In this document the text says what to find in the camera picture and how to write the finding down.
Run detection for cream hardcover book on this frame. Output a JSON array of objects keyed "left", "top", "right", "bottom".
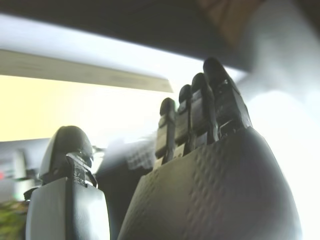
[{"left": 0, "top": 48, "right": 176, "bottom": 143}]

